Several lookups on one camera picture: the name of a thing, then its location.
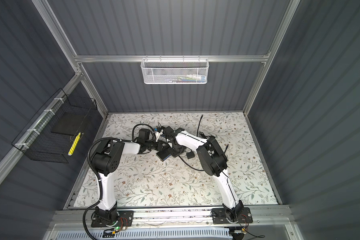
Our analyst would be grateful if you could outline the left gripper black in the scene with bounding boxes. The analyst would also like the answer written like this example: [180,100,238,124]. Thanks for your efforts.
[145,140,171,153]

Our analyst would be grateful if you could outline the black power adapter with cable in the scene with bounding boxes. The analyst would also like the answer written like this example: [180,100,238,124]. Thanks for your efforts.
[186,151,195,159]

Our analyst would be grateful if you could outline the black USB splitter cable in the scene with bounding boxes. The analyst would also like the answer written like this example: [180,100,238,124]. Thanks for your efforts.
[177,114,229,172]

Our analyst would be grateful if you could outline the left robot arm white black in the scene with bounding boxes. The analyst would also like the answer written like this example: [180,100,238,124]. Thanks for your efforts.
[86,124,165,228]

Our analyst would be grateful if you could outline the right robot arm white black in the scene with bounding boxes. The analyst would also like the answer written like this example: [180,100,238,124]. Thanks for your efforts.
[162,127,244,223]

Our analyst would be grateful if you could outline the yellow marker pen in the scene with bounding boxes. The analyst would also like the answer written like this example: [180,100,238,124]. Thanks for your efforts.
[68,132,82,156]

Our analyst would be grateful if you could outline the markers in white basket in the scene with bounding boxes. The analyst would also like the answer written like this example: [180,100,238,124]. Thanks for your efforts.
[165,74,207,84]

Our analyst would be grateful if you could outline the black foam pad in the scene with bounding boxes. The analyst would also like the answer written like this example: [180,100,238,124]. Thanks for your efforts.
[51,113,88,136]

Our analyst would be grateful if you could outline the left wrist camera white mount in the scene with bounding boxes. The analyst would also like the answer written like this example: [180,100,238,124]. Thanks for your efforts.
[154,128,163,142]

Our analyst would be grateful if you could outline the white wire mesh basket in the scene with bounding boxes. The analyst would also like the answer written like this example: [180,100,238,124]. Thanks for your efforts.
[141,59,210,85]

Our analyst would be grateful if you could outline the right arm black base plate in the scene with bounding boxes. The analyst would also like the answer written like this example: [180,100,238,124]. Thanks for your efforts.
[211,208,253,225]

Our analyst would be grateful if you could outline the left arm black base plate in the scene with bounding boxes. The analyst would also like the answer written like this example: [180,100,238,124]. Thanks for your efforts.
[91,209,134,228]

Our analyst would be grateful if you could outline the white ventilated cable duct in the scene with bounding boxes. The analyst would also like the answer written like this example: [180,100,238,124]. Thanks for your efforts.
[55,227,233,240]

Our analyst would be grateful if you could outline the black wire basket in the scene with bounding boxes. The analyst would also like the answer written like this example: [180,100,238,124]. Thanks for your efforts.
[12,91,98,164]

